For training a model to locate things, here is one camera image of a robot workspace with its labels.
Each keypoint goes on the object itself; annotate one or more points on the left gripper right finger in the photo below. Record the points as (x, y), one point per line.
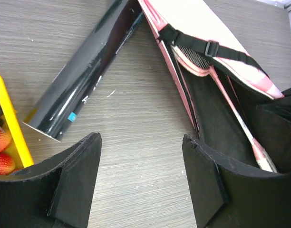
(227, 193)

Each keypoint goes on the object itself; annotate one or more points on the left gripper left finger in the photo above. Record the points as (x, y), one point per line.
(55, 193)

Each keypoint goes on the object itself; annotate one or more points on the black shuttlecock tube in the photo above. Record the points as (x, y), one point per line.
(60, 104)

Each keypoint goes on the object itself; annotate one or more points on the pink racket bag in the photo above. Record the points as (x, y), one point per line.
(265, 109)

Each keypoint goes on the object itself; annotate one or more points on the pink racket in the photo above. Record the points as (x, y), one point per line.
(199, 66)

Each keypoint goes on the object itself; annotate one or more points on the yellow plastic tray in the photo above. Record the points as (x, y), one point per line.
(18, 149)

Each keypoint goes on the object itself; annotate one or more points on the red strawberries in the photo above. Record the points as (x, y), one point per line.
(7, 164)

